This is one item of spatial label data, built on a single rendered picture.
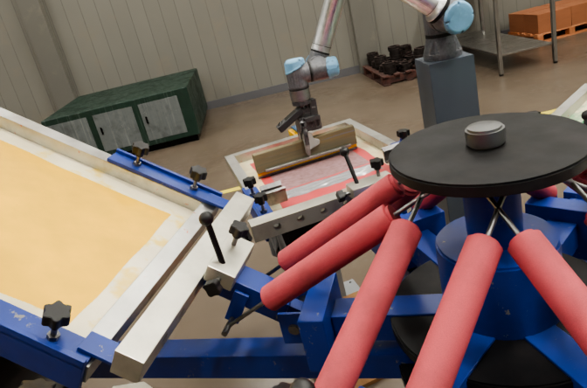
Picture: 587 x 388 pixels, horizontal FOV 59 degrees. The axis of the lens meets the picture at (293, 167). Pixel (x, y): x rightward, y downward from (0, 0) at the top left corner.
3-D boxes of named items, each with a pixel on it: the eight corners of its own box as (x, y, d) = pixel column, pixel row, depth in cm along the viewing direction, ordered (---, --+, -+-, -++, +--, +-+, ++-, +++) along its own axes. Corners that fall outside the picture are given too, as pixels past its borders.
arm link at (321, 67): (331, 52, 197) (303, 58, 196) (338, 56, 186) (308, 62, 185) (334, 72, 199) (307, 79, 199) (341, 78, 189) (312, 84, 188)
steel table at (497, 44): (486, 44, 802) (479, -26, 767) (562, 62, 612) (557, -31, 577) (438, 56, 801) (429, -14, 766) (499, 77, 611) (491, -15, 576)
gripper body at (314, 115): (322, 129, 195) (317, 99, 191) (300, 135, 193) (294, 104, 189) (316, 126, 202) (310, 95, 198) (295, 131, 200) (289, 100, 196)
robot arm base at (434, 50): (453, 50, 217) (451, 25, 213) (468, 54, 202) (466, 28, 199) (418, 58, 216) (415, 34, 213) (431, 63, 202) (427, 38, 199)
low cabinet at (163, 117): (209, 111, 796) (196, 67, 773) (202, 140, 647) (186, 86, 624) (94, 139, 793) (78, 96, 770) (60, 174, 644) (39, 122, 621)
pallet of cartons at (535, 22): (576, 22, 805) (575, -4, 791) (611, 26, 728) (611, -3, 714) (505, 39, 803) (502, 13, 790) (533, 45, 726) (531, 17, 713)
